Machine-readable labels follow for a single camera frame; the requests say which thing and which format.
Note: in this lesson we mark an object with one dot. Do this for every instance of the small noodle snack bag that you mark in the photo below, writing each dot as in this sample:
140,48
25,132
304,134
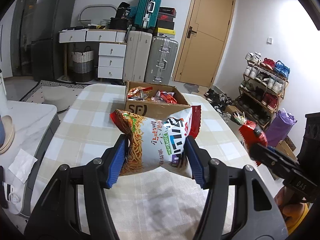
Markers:
139,93

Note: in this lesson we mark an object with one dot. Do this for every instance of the round grey stool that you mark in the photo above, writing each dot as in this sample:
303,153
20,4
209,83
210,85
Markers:
60,99

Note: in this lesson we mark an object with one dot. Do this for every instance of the shoe rack with shoes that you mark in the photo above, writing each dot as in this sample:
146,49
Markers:
262,89

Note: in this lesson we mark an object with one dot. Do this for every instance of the black glass cabinet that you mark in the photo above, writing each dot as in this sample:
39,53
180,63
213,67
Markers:
21,36

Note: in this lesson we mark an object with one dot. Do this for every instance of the silver suitcase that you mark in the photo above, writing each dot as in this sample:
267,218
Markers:
161,60

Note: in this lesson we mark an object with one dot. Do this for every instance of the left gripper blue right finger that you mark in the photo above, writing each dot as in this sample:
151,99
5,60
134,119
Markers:
199,160

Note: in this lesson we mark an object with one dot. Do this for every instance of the red orange cookie pack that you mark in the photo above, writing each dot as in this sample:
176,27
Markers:
165,97

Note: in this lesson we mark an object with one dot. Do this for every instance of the brown SF cardboard box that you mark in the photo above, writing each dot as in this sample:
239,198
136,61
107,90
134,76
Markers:
152,109

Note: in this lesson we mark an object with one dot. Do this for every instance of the large noodle snack bag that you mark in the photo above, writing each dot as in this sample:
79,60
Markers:
157,143

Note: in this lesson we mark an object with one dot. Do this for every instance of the red snack pouch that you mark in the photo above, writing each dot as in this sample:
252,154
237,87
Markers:
252,134

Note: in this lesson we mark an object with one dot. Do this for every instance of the person's right hand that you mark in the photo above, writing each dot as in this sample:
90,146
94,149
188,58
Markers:
288,206

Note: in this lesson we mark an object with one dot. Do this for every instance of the oval mirror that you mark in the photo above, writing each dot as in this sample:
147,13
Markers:
97,14

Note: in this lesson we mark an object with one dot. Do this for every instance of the teal suitcase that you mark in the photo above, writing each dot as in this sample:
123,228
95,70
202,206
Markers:
146,14

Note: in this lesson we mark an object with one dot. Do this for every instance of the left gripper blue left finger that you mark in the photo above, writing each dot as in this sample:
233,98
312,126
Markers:
114,160

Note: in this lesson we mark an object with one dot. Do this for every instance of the wooden door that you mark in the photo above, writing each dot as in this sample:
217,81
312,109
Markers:
204,40

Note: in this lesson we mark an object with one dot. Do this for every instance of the purple bag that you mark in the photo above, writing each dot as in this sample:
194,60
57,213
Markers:
279,127

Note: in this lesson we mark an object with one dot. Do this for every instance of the white side table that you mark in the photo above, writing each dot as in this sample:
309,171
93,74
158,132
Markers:
29,128

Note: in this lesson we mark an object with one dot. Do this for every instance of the dark grey refrigerator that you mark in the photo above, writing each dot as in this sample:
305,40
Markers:
50,17

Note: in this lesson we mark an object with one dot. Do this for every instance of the white paper tissue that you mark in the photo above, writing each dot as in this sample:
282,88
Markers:
22,165

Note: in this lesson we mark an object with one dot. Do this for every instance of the beige suitcase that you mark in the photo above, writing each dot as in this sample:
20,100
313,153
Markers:
136,56

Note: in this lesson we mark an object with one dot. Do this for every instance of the white drawer desk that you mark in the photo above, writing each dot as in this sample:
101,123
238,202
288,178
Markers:
112,48

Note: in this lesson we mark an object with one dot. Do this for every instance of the stacked shoe boxes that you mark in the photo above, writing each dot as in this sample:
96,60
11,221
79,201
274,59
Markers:
165,23

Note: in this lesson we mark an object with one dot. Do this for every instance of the woven laundry basket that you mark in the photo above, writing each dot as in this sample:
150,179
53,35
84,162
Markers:
83,65

